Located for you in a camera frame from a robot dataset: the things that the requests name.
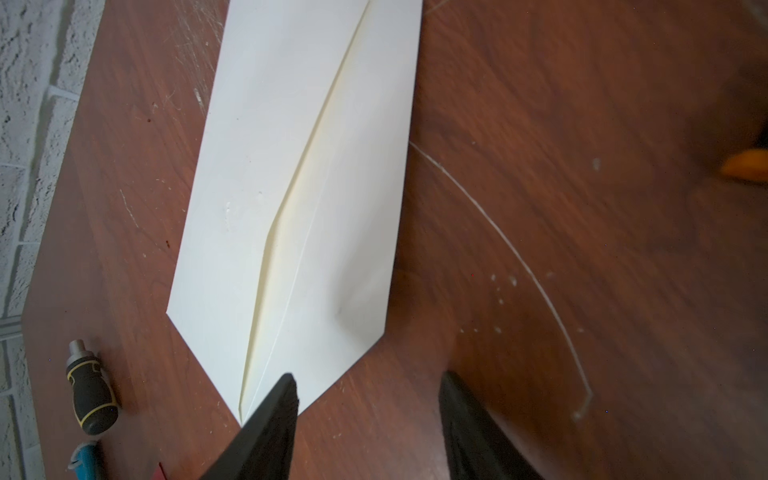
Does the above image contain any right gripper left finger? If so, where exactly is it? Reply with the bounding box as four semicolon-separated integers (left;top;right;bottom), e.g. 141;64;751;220
201;373;299;480

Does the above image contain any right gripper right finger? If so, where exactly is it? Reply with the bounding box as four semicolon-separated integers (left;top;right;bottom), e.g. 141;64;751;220
438;371;541;480

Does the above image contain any cream envelope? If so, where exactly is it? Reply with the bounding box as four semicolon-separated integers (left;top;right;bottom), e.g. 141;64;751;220
167;1;422;423

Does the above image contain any pink white letter card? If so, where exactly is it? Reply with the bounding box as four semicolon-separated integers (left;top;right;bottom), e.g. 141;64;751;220
151;463;167;480

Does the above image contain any black yellow stubby screwdriver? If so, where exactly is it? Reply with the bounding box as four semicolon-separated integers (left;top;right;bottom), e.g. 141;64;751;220
66;339;120;436

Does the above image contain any blue grey work glove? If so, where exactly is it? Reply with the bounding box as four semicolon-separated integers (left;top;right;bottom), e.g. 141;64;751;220
68;441;107;480

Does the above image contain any small black orange object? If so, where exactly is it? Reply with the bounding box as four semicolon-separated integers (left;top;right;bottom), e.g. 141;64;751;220
719;142;768;184

